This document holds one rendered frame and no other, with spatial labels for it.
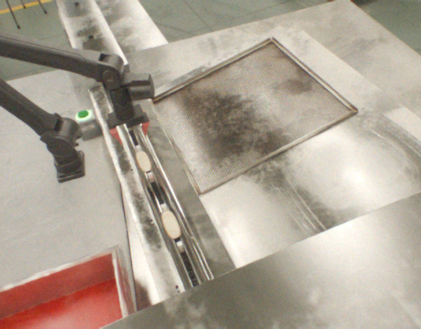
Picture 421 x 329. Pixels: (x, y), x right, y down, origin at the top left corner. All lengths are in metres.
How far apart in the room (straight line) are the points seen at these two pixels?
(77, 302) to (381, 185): 0.78
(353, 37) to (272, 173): 0.93
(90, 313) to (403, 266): 0.78
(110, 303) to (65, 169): 0.51
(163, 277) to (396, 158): 0.63
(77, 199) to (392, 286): 1.04
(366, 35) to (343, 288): 1.53
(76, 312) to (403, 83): 1.26
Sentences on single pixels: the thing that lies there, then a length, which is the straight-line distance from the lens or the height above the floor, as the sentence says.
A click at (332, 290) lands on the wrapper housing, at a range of 0.51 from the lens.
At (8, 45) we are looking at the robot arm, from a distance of 1.24.
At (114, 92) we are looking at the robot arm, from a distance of 1.23.
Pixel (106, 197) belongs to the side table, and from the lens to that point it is 1.34.
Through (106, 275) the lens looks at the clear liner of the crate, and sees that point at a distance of 1.13.
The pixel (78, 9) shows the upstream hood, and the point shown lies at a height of 0.92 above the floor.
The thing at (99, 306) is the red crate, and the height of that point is 0.82.
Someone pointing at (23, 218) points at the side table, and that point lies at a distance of 1.41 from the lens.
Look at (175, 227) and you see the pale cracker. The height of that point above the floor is 0.86.
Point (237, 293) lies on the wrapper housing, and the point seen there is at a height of 1.30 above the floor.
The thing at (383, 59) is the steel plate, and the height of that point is 0.82.
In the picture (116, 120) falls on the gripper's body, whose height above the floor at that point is 1.01.
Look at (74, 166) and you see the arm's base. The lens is 1.44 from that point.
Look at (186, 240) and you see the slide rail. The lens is 1.13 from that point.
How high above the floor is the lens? 1.75
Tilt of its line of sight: 44 degrees down
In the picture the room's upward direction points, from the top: 10 degrees counter-clockwise
